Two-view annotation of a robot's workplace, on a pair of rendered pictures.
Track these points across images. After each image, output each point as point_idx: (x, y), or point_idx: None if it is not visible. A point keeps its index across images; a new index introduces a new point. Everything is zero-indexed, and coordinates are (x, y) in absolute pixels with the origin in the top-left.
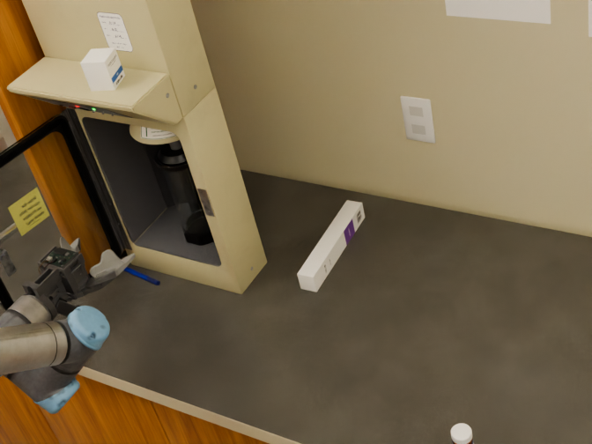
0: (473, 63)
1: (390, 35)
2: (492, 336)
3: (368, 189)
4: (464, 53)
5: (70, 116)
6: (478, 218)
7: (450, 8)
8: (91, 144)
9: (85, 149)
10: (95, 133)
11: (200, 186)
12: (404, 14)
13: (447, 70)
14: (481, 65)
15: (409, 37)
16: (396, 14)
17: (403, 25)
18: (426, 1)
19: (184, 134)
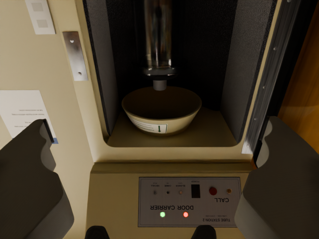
0: (17, 63)
1: (68, 75)
2: None
3: None
4: (23, 69)
5: (253, 145)
6: None
7: (38, 93)
8: (248, 114)
9: (263, 105)
10: (239, 116)
11: (83, 84)
12: (61, 87)
13: (31, 56)
14: (13, 62)
15: (57, 75)
16: (66, 87)
17: (60, 81)
18: (51, 96)
19: (95, 147)
